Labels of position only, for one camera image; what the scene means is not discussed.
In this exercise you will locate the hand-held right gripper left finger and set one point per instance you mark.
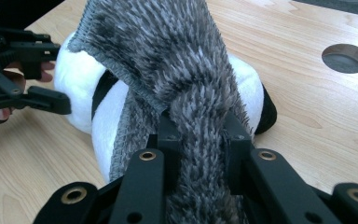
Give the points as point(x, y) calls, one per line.
point(167, 149)

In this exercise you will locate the panda plush toy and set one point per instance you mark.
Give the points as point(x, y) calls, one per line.
point(80, 77)

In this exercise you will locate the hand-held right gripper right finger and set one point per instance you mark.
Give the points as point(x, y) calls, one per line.
point(237, 146)

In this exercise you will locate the grey fluffy cloth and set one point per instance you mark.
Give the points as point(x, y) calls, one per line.
point(180, 62)

